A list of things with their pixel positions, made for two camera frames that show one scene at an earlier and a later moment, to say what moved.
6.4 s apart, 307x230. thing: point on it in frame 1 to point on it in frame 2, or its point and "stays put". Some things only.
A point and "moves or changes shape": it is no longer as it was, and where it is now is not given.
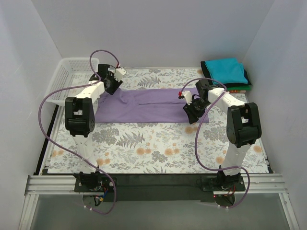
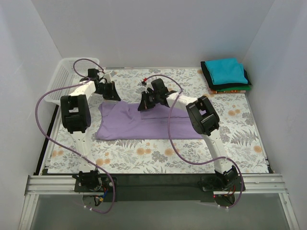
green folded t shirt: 242,88 stays put
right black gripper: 191,112 to 149,98
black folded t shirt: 225,85 stays put
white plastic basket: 71,72 stays put
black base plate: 160,188 stays put
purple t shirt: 144,106 moves or changes shape
